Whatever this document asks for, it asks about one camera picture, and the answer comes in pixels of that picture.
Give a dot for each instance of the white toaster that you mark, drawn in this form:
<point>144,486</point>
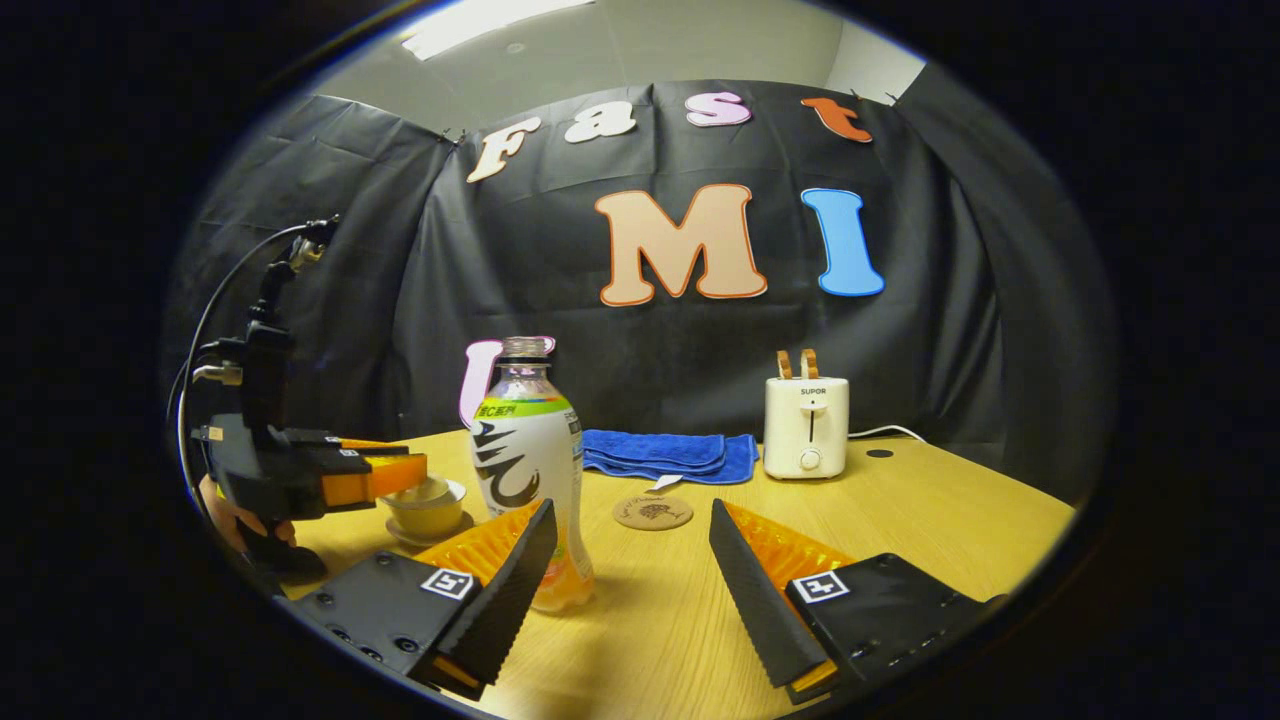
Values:
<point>805,430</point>

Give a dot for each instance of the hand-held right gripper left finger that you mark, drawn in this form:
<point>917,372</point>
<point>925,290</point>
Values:
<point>505,590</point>

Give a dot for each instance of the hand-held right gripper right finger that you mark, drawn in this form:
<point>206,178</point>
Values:
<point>760,600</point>

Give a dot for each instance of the black backdrop cloth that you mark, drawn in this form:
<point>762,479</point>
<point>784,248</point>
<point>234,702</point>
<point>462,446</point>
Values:
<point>700,350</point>

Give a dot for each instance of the round wooden coaster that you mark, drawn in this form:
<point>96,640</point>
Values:
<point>652,512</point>

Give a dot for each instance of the brown toast slice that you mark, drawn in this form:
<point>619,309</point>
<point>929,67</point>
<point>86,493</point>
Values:
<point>784,365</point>
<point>809,363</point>

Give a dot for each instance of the cream ceramic teacup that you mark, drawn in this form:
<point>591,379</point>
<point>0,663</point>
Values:
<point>430,520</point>

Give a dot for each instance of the cream ceramic saucer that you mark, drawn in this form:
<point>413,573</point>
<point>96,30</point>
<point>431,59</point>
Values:
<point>455,535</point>

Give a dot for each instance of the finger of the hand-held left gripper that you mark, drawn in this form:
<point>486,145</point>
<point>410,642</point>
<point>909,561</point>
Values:
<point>340,443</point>
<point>370,478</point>

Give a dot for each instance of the folded blue towel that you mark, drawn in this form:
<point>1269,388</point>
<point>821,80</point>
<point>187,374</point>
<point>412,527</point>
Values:
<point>660,450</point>

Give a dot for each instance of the clear water bottle white label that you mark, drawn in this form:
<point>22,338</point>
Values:
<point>525,450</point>

